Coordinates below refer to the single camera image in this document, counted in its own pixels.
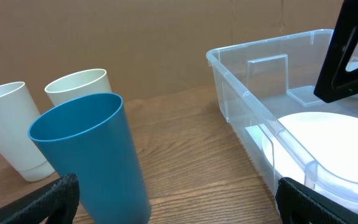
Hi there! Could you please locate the clear plastic storage bin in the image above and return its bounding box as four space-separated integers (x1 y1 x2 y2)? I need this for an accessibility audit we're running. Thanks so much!
206 29 358 194

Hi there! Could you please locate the pink plate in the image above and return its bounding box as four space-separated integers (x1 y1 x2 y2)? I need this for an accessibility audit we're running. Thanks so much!
278 112 358 182

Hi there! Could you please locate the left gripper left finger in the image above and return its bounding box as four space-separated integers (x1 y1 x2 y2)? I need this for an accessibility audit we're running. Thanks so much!
0 174 80 224

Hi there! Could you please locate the cream cup far left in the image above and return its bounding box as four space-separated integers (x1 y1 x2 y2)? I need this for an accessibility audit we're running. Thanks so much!
0 82 55 182

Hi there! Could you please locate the blue cup near bin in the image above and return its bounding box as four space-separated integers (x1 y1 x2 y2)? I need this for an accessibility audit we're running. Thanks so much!
28 92 151 223

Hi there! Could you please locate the cream cup near bin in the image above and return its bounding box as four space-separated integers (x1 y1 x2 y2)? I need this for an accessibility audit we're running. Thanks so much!
44 68 112 106

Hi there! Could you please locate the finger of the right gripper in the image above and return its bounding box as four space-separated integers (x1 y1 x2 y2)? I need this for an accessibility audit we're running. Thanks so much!
314 0 358 103

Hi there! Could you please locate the white label in bin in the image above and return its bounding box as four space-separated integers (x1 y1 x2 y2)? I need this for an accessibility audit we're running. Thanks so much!
246 124 271 147

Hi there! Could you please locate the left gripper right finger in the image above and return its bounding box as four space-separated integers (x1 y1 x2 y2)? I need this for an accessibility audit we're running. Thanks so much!
275 177 358 224

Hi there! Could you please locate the grey plate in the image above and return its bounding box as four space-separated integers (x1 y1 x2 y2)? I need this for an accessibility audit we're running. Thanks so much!
275 166 358 214

